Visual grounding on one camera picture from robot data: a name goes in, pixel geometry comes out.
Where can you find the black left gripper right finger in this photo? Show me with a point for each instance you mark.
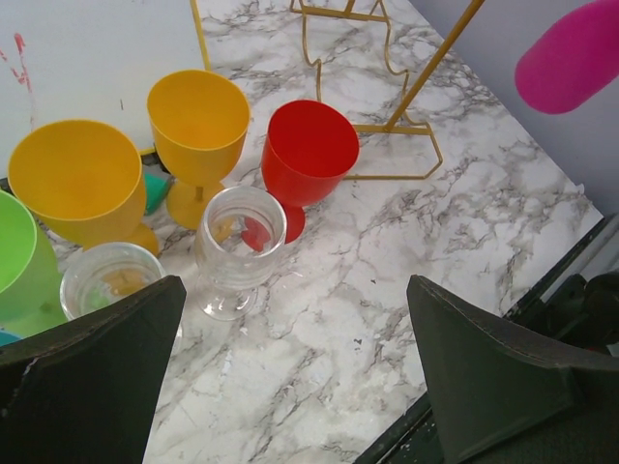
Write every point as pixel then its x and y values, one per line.
pixel 501 393

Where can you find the yellow plastic wine glass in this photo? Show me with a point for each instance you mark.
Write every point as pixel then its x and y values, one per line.
pixel 199 122

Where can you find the gold wire wine glass rack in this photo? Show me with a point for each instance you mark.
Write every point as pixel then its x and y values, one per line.
pixel 370 60

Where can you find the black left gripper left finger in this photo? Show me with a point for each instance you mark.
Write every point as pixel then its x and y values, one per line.
pixel 86 391

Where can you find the blue plastic wine glass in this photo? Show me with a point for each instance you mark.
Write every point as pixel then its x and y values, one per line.
pixel 8 338

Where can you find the yellow framed whiteboard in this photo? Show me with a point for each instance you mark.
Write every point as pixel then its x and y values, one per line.
pixel 94 60

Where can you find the green plastic wine glass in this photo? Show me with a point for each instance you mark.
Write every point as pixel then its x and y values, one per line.
pixel 30 278

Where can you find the pink plastic wine glass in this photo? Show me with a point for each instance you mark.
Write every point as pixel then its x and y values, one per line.
pixel 572 61

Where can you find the orange plastic wine glass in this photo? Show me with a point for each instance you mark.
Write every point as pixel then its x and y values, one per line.
pixel 84 181

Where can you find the red plastic wine glass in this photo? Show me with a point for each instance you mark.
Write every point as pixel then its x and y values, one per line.
pixel 309 148

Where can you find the teal whiteboard eraser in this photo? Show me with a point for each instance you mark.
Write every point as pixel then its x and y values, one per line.
pixel 157 187

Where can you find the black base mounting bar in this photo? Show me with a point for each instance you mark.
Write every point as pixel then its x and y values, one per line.
pixel 575 303

